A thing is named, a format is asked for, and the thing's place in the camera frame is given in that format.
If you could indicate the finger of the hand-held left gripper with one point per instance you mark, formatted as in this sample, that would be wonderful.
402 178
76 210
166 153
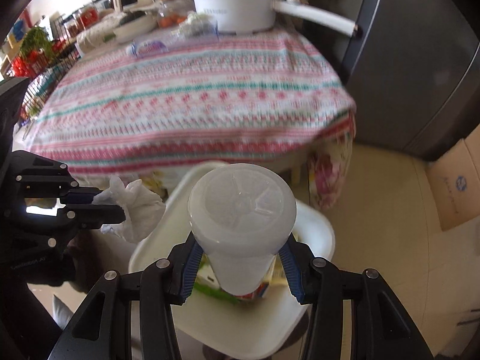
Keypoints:
97 215
80 197

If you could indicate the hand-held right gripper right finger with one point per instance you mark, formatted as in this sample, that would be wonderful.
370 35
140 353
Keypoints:
290 270

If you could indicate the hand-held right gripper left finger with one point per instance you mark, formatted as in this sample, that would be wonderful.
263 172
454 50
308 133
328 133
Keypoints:
191 266

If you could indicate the white tissue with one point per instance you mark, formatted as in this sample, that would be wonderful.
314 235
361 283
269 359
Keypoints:
138 210

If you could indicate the white plastic cup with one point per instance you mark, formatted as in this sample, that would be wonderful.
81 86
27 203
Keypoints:
240 232

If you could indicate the white trash bin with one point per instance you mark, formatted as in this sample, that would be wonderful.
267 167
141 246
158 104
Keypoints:
232 330

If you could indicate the floral cloth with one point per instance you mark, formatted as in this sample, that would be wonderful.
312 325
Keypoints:
326 172

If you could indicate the patterned red green tablecloth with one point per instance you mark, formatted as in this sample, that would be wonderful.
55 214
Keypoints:
187 101

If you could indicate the white dotted cloth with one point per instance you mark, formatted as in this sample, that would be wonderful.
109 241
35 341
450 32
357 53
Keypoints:
93 39

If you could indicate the green plant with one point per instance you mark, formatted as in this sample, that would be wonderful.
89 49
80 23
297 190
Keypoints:
35 41

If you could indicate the crushed bottle with purple label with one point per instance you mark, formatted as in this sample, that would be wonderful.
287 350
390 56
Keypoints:
149 47

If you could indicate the white bowl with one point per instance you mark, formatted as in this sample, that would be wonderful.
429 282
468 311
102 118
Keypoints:
133 30

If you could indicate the red labelled jar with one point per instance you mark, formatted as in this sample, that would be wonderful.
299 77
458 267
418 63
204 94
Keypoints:
88 18

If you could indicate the brown cardboard box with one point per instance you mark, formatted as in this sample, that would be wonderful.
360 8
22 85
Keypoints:
457 187

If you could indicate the green squash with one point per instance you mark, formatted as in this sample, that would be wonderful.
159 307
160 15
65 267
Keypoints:
135 17

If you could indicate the glass jar of small oranges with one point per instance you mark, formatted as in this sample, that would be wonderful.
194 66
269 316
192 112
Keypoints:
170 17

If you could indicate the clear plastic packaging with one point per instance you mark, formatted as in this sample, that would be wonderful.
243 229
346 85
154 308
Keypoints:
198 26

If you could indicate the grey refrigerator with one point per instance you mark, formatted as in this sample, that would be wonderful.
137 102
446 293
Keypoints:
412 63

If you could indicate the white electric pot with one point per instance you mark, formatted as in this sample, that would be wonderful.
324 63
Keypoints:
232 7

